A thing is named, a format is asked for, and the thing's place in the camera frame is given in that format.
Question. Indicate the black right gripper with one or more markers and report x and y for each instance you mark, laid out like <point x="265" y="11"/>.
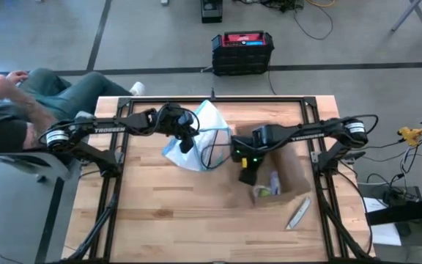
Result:
<point x="250" y="176"/>

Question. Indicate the person's white shoe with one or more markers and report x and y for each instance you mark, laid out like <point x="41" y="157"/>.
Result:
<point x="137" y="89"/>

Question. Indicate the grey utility knife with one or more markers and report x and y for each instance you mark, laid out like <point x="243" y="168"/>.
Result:
<point x="299" y="213"/>

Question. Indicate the grey metal furniture leg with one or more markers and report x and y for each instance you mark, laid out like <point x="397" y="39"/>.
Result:
<point x="404" y="17"/>

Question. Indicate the taped brown cardboard box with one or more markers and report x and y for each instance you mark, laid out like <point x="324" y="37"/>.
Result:
<point x="291" y="172"/>

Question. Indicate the grey chair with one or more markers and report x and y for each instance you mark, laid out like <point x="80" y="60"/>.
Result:
<point x="31" y="163"/>

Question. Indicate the black cylindrical device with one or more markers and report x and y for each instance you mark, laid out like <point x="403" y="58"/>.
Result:
<point x="275" y="183"/>

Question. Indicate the clear mesh blue-zipper bag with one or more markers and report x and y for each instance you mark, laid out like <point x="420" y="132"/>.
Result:
<point x="211" y="117"/>

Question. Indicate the black floor device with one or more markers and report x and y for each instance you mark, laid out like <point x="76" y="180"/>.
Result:
<point x="211" y="12"/>

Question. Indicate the white paper sheet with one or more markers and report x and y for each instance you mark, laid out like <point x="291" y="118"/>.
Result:
<point x="383" y="234"/>

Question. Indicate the yellow power plug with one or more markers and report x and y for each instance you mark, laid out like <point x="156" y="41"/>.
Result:
<point x="410" y="135"/>

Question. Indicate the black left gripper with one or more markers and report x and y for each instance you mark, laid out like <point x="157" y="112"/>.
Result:
<point x="170" y="121"/>

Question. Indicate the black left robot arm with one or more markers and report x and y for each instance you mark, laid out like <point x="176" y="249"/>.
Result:
<point x="104" y="129"/>

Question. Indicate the black flat bar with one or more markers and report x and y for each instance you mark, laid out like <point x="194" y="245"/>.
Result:
<point x="409" y="210"/>

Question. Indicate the red and black toolbox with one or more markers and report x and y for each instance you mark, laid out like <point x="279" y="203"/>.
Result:
<point x="242" y="58"/>

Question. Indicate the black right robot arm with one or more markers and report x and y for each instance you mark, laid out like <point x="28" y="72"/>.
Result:
<point x="306" y="133"/>

